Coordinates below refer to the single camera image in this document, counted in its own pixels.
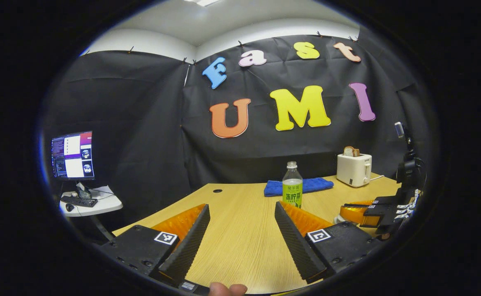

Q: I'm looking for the black keyboard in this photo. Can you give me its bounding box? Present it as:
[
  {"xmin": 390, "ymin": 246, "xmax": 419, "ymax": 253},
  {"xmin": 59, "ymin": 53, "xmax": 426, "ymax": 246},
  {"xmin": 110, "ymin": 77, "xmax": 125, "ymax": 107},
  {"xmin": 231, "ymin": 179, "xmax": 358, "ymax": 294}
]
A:
[{"xmin": 61, "ymin": 196, "xmax": 98, "ymax": 207}]

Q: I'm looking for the blue towel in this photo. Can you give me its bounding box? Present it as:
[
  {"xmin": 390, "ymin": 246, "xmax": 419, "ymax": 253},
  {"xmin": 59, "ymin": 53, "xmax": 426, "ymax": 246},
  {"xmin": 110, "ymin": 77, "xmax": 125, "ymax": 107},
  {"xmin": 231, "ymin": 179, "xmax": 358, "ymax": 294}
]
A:
[{"xmin": 264, "ymin": 178, "xmax": 334, "ymax": 197}]

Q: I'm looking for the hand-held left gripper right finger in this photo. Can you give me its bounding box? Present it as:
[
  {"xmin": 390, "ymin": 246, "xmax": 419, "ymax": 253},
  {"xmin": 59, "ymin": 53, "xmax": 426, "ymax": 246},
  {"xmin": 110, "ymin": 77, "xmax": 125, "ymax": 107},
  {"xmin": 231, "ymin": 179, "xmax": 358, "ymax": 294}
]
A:
[{"xmin": 274, "ymin": 201, "xmax": 383, "ymax": 284}]

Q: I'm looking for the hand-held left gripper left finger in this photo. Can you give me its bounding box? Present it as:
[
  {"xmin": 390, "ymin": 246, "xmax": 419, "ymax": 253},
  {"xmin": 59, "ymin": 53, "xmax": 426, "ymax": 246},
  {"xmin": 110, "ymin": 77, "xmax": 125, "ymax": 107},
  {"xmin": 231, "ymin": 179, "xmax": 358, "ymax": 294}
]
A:
[{"xmin": 99, "ymin": 203, "xmax": 211, "ymax": 287}]

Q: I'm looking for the white toaster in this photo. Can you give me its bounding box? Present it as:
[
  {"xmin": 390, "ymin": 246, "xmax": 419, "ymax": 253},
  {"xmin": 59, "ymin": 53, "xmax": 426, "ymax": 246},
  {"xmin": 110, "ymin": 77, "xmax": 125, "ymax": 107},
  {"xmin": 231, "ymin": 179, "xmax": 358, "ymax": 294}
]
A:
[{"xmin": 336, "ymin": 153, "xmax": 372, "ymax": 187}]

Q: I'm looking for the green label water bottle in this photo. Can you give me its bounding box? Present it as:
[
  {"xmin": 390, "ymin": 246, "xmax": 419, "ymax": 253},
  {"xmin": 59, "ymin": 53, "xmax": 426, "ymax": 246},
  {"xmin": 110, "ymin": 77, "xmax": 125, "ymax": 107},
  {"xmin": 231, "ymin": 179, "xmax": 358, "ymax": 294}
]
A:
[{"xmin": 282, "ymin": 161, "xmax": 303, "ymax": 208}]

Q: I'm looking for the computer monitor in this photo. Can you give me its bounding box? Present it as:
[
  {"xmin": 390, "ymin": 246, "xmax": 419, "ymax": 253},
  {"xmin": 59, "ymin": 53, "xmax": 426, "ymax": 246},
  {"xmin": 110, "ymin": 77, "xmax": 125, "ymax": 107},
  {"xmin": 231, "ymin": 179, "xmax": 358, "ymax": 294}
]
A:
[{"xmin": 51, "ymin": 132, "xmax": 95, "ymax": 181}]

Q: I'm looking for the white side table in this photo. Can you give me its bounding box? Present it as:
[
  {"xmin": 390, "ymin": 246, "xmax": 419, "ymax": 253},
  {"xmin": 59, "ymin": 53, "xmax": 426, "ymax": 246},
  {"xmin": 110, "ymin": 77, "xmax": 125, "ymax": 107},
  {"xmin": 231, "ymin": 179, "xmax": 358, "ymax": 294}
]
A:
[{"xmin": 59, "ymin": 186, "xmax": 123, "ymax": 217}]

